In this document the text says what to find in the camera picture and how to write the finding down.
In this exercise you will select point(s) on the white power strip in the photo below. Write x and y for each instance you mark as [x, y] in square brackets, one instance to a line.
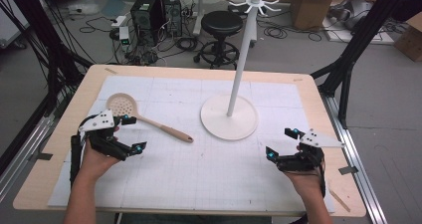
[118, 21]

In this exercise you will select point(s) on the white pole stand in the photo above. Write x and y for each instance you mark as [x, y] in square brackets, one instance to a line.
[199, 11]

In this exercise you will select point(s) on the aluminium rail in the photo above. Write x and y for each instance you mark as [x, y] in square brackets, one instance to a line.
[358, 171]
[20, 157]

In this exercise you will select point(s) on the thin wooden stick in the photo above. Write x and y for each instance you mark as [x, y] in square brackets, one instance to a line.
[339, 200]

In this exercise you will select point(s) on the small cardboard box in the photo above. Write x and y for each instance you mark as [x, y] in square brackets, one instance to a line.
[411, 41]

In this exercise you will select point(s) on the black metal frame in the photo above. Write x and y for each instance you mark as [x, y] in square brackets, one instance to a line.
[36, 21]
[365, 31]

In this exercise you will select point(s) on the beige skimmer spoon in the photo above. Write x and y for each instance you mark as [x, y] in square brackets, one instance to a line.
[121, 104]

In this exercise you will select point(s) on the white grid mat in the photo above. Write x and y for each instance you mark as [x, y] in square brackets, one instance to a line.
[199, 171]

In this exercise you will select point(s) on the grey device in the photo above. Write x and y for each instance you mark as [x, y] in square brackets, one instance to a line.
[355, 13]

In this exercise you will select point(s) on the large open cardboard box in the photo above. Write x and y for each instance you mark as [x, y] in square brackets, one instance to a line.
[312, 8]

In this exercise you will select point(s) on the person's right hand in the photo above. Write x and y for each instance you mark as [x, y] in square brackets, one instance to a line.
[307, 182]

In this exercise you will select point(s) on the person's left hand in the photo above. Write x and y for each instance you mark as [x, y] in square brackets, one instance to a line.
[96, 162]

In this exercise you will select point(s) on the black computer tower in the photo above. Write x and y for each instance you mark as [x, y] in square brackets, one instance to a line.
[172, 15]
[146, 15]

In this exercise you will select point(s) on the white flat board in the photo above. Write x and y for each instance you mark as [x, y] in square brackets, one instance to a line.
[381, 38]

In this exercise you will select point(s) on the black tape piece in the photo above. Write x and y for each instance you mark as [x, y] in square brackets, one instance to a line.
[41, 156]
[348, 170]

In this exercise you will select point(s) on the white device with green display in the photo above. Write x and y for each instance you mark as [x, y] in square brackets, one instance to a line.
[124, 35]

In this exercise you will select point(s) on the black round stool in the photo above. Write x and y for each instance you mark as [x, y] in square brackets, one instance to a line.
[221, 23]

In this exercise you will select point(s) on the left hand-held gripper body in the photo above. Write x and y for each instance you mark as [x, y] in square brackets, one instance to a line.
[99, 121]

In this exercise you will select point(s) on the white hook rack stand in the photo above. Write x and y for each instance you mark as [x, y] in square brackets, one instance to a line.
[244, 51]

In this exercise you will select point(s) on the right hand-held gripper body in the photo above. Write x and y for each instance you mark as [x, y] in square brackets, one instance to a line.
[318, 140]

